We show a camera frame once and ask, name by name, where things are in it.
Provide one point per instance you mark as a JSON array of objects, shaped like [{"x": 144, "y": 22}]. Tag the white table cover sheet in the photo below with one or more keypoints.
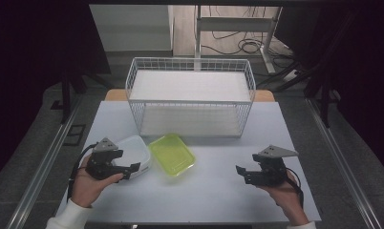
[{"x": 212, "y": 197}]

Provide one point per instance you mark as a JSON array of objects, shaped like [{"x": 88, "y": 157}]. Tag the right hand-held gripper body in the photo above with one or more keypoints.
[{"x": 273, "y": 171}]

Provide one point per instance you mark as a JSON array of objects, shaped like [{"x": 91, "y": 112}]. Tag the white plastic container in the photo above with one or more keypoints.
[{"x": 134, "y": 152}]

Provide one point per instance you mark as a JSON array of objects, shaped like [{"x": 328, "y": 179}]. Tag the dark curtain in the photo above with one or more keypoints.
[
  {"x": 27, "y": 47},
  {"x": 365, "y": 63}
]

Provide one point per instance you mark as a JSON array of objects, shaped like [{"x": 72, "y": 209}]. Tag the black floor bracket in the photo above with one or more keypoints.
[{"x": 74, "y": 135}]

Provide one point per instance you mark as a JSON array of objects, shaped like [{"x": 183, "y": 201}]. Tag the white metal desk frame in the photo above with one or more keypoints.
[{"x": 231, "y": 24}]

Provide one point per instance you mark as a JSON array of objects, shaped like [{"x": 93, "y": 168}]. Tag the black metal stand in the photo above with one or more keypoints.
[
  {"x": 324, "y": 101},
  {"x": 66, "y": 95}
]

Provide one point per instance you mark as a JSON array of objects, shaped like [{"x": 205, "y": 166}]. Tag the white cabinet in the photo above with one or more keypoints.
[{"x": 132, "y": 28}]

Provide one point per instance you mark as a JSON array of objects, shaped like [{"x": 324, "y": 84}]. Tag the wooden table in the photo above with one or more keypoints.
[{"x": 115, "y": 95}]

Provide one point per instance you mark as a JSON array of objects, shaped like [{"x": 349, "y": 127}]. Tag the person's right hand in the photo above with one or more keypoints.
[{"x": 288, "y": 197}]

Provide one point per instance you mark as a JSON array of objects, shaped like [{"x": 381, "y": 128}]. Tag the green lidded plastic container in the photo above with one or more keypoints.
[{"x": 172, "y": 154}]

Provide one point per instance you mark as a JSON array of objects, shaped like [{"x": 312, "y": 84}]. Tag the person's left hand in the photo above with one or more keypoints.
[{"x": 86, "y": 187}]

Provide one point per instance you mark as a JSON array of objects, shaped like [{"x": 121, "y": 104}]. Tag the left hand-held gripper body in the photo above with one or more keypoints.
[{"x": 99, "y": 163}]

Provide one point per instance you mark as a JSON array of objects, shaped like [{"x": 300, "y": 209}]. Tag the white power strip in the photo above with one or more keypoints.
[{"x": 290, "y": 75}]

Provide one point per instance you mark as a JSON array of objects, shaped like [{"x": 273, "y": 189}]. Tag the aluminium rail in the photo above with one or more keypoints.
[
  {"x": 43, "y": 165},
  {"x": 339, "y": 159}
]

